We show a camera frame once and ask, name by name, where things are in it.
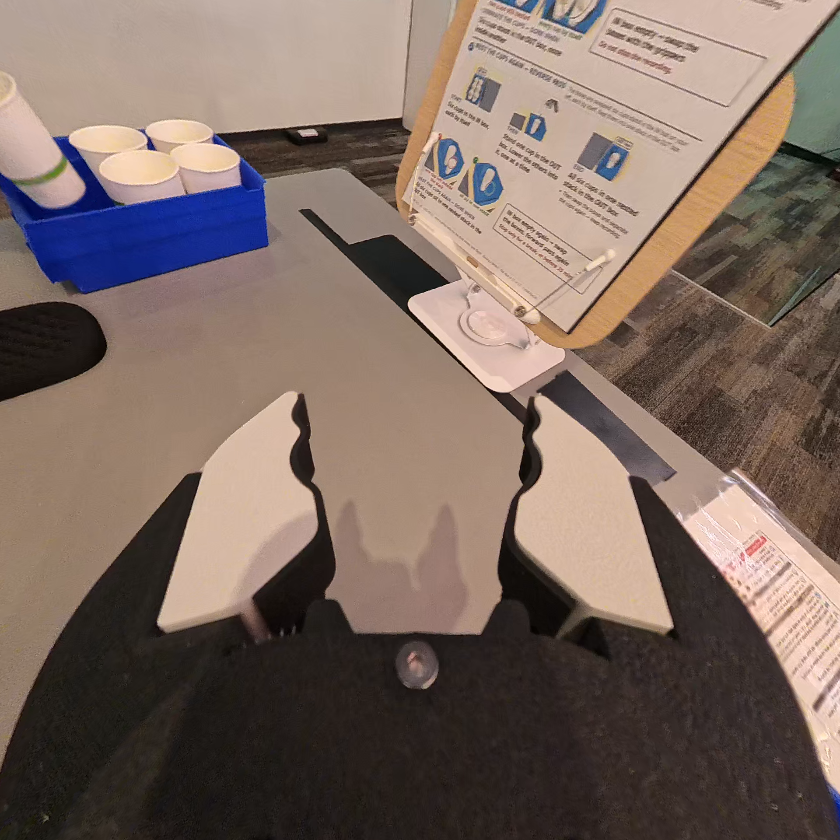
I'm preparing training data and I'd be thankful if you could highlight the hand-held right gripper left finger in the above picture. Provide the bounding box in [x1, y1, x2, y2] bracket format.
[157, 392, 337, 641]

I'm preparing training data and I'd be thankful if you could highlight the paper sheet in plastic sleeve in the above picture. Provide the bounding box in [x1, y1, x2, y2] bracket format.
[676, 469, 840, 795]

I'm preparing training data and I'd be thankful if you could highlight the white green-banded paper cup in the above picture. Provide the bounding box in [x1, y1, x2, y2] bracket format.
[0, 71, 88, 210]
[171, 143, 242, 194]
[146, 119, 215, 155]
[69, 125, 148, 178]
[98, 150, 186, 206]

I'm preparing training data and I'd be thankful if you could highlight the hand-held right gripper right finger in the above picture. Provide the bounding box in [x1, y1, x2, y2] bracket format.
[497, 394, 677, 641]

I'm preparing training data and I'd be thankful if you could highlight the printed instruction sheet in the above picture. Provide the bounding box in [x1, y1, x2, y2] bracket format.
[403, 0, 840, 332]

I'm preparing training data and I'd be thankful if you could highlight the blue plastic bin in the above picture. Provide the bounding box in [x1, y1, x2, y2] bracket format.
[0, 134, 270, 294]

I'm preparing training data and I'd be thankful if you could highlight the glass partition panel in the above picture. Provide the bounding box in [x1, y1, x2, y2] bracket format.
[669, 26, 840, 329]

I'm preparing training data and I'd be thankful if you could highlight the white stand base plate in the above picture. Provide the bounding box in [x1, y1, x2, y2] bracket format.
[408, 279, 567, 393]

